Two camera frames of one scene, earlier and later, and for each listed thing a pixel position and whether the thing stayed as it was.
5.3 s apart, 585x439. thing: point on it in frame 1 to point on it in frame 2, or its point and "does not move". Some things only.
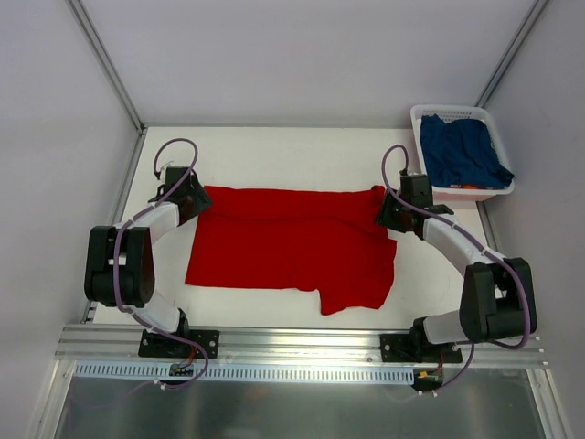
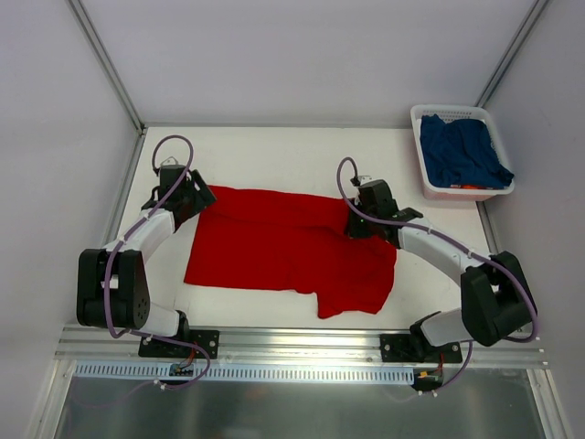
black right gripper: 386,212 to 358,227
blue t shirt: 460,153 does not move
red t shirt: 324,240 does not move
